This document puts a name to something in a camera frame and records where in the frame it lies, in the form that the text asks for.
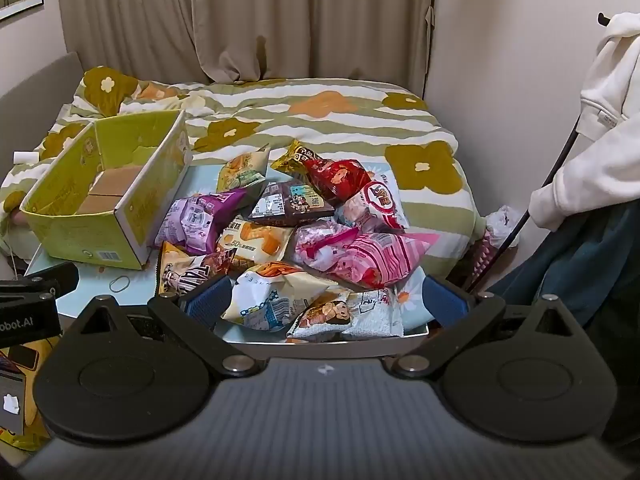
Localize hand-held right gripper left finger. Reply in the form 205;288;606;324
65;276;261;377

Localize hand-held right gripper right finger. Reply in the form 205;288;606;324
390;275;591;378

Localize white blue snack packet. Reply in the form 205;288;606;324
221;262;351;333

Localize pink striped snack packet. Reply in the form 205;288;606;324
292;222;441;291

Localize green cardboard box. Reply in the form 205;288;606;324
19;109;193;268

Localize yellow orange snack packet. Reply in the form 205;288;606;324
216;145;272;193

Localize brown white snack packet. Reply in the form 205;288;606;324
157;241;236;296

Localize thin black pole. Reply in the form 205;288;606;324
465;115;583;293

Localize light blue floral tray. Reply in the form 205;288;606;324
22;162;431;361

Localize cream orange snack packet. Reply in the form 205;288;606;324
216;217;296;266

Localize purple snack packet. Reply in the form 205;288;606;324
154;187;248;256

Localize white plastic bag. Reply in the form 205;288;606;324
482;205;526;248

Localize white cartoon snack packet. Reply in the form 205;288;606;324
286;287;406;343

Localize yellow plastic bag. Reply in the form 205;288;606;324
0;337;56;453

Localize dark brown snack packet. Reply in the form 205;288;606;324
248;180;336;227

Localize gold snack packet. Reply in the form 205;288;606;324
271;140;326;181

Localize red snack packet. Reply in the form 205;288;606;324
302;157;373;206

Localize floral striped blanket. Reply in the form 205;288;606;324
0;66;481;261

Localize grey bed headboard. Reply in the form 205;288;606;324
0;51;83;111

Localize beige curtain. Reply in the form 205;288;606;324
56;0;438;103

